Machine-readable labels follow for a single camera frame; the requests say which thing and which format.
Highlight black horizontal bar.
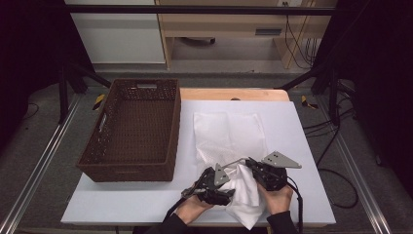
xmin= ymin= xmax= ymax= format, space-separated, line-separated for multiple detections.
xmin=66 ymin=4 xmax=337 ymax=17

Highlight white garment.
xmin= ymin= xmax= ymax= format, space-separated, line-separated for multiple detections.
xmin=223 ymin=164 xmax=266 ymax=231

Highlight hanging black cables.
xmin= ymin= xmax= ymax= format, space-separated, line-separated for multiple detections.
xmin=283 ymin=1 xmax=318 ymax=70

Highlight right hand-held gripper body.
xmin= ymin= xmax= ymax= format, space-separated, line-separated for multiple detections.
xmin=254 ymin=150 xmax=303 ymax=192

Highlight white cabinet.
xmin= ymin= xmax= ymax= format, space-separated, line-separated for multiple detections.
xmin=64 ymin=0 xmax=167 ymax=65

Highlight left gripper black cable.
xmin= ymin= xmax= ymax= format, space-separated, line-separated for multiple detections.
xmin=162 ymin=196 xmax=189 ymax=223

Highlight light wooden desk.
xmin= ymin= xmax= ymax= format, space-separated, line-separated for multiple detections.
xmin=155 ymin=0 xmax=339 ymax=70

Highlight yellow black tape strip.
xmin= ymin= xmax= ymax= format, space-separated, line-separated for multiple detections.
xmin=92 ymin=94 xmax=106 ymax=111
xmin=300 ymin=95 xmax=319 ymax=110

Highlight aluminium floor rail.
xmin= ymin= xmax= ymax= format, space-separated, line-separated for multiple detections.
xmin=316 ymin=96 xmax=393 ymax=234
xmin=0 ymin=94 xmax=82 ymax=234

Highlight black metal stand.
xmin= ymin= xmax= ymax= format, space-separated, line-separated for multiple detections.
xmin=276 ymin=62 xmax=342 ymax=126
xmin=57 ymin=61 xmax=112 ymax=125

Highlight person's right hand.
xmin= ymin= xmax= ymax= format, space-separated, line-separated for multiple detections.
xmin=258 ymin=184 xmax=294 ymax=215

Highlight black floor cable bundle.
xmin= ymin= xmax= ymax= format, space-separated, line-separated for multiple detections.
xmin=303 ymin=81 xmax=358 ymax=139

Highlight white mesh laundry bag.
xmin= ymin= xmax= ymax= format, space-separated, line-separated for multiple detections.
xmin=193 ymin=111 xmax=271 ymax=183

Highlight person's left hand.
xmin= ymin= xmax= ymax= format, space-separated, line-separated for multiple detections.
xmin=174 ymin=197 xmax=213 ymax=225

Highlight thin black floor cable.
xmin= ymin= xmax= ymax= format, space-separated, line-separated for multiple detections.
xmin=19 ymin=102 xmax=40 ymax=121

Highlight thin black looping cable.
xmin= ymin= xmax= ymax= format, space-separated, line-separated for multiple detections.
xmin=316 ymin=128 xmax=359 ymax=210

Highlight white foam board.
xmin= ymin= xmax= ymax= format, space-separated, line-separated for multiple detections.
xmin=60 ymin=99 xmax=337 ymax=227

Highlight black curtain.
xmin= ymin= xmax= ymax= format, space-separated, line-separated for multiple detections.
xmin=313 ymin=0 xmax=413 ymax=199
xmin=0 ymin=0 xmax=95 ymax=154

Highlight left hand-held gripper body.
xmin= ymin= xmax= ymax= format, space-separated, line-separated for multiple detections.
xmin=180 ymin=163 xmax=231 ymax=207

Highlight right gripper thick black cable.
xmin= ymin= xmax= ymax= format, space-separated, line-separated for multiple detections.
xmin=285 ymin=176 xmax=305 ymax=234

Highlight brown woven basket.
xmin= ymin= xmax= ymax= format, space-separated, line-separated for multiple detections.
xmin=76 ymin=78 xmax=182 ymax=182

